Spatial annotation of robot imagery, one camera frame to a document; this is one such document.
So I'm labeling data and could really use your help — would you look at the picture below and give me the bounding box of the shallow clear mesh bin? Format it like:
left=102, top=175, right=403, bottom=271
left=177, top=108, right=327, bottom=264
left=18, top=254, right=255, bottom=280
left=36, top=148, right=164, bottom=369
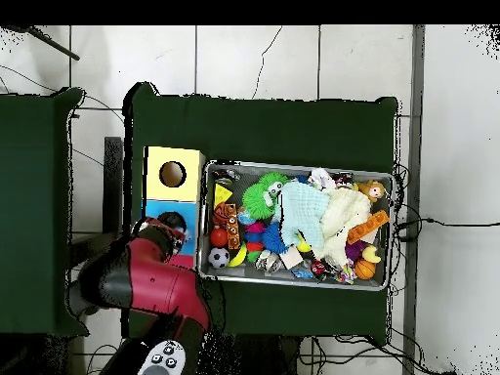
left=200, top=161, right=395, bottom=292

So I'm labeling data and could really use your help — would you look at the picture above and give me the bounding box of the small soccer ball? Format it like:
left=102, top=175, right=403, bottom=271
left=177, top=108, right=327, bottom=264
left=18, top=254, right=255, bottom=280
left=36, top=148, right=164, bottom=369
left=208, top=247, right=231, bottom=271

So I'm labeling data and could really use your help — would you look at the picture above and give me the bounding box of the small green spiky ball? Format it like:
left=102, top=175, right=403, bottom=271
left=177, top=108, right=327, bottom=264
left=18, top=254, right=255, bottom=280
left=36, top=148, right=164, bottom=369
left=263, top=171, right=289, bottom=192

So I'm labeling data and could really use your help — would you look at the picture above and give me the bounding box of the orange toy block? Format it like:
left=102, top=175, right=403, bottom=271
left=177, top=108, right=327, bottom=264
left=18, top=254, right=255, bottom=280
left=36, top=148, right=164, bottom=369
left=226, top=212, right=243, bottom=251

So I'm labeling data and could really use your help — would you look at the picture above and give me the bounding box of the blue spiky rubber ball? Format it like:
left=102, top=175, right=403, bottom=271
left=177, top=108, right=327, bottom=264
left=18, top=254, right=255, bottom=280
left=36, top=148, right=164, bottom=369
left=261, top=221, right=287, bottom=255

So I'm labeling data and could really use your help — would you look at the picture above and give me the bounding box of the small brown plush doll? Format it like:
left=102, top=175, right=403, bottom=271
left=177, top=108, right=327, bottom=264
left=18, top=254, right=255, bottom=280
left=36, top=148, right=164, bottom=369
left=357, top=179, right=389, bottom=204

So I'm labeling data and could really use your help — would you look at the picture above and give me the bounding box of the wooden box with three holes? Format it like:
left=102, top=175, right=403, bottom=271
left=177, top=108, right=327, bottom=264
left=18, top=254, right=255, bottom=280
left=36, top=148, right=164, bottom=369
left=140, top=145, right=206, bottom=273

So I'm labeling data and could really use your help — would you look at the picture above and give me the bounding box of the small red ball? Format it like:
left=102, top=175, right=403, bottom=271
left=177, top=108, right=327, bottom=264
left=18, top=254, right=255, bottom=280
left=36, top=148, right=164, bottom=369
left=209, top=228, right=229, bottom=249

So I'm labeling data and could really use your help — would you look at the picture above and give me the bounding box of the black cable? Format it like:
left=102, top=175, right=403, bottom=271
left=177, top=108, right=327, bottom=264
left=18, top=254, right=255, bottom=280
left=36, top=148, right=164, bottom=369
left=393, top=217, right=500, bottom=237

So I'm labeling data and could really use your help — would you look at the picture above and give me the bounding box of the mint green muslin cloth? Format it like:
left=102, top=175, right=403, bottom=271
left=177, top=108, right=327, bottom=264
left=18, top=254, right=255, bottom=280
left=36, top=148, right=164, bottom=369
left=279, top=181, right=331, bottom=251

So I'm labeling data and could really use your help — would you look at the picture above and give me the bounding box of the green cloth side table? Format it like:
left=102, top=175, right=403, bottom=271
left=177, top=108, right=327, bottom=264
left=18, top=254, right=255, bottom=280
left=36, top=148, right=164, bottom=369
left=0, top=87, right=86, bottom=337

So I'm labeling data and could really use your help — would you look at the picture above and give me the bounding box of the cream muslin cloth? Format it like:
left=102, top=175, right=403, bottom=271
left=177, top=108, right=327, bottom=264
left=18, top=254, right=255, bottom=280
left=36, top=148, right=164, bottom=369
left=319, top=187, right=373, bottom=269

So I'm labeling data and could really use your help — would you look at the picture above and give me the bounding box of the orange plastic toy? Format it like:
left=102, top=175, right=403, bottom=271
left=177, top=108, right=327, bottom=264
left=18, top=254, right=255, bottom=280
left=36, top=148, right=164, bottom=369
left=347, top=209, right=391, bottom=246

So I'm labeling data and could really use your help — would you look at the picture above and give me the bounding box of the yellow cheese wedge toy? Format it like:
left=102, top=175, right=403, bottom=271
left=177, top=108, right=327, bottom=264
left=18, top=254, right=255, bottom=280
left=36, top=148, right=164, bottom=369
left=214, top=182, right=234, bottom=208

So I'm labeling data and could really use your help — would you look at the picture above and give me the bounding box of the orange tiger plush toy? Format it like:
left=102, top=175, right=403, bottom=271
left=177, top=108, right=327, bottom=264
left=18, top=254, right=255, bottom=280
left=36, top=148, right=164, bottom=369
left=213, top=202, right=235, bottom=228

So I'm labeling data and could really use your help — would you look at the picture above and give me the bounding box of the large green spiky ball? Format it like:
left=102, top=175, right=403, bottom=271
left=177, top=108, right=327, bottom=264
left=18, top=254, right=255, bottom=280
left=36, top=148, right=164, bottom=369
left=241, top=184, right=279, bottom=222

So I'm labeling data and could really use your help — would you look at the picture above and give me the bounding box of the small orange basketball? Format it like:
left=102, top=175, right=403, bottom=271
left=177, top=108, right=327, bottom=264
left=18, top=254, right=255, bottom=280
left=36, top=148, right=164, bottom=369
left=354, top=259, right=377, bottom=281

